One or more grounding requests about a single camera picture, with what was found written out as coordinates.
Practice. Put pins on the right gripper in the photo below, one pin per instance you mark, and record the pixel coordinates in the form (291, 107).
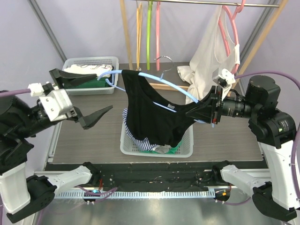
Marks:
(216, 106)

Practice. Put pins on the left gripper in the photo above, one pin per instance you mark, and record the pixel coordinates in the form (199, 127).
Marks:
(72, 79)

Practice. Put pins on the green tank top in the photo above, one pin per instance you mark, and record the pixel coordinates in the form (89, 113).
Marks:
(150, 149)

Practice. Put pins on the light blue hanger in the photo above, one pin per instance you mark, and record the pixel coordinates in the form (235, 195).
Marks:
(165, 85)

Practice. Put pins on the black tank top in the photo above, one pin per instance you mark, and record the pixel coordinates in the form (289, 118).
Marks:
(151, 116)

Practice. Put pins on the grey tank top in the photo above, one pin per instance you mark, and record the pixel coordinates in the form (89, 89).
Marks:
(162, 149)

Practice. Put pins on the yellow hanger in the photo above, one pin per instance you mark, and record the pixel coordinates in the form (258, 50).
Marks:
(139, 20)

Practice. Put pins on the pink wavy hanger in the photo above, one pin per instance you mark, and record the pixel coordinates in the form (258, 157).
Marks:
(158, 35)

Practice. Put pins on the lime green hanger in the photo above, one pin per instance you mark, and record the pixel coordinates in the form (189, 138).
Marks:
(148, 37)

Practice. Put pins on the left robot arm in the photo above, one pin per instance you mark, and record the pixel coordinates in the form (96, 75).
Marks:
(24, 114)

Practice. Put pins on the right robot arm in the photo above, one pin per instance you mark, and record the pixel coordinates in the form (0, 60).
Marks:
(277, 135)

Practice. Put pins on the white tank top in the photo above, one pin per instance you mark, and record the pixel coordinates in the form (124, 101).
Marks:
(218, 48)

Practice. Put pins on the dark green folded cloth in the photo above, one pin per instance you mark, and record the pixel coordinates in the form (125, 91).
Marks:
(90, 84)

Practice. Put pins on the white folded cloth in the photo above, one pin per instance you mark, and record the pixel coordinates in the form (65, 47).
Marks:
(89, 69)

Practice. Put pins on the white plastic basket back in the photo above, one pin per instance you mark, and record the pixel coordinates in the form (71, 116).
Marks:
(109, 60)

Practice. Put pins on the white plastic basket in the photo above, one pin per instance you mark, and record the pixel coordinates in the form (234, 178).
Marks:
(109, 60)
(130, 146)

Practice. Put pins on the white plastic basket centre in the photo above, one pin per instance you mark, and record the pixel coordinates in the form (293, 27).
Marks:
(130, 146)

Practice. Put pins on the wooden clothes rack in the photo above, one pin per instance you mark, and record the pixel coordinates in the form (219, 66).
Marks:
(125, 24)

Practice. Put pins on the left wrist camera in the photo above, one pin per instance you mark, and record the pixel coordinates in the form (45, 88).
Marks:
(55, 102)

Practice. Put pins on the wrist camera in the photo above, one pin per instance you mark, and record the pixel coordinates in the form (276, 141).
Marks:
(55, 102)
(225, 79)

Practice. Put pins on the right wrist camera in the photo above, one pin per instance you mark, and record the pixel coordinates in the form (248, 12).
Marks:
(225, 79)

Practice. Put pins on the white cable duct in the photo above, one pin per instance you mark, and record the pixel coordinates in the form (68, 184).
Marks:
(78, 194)

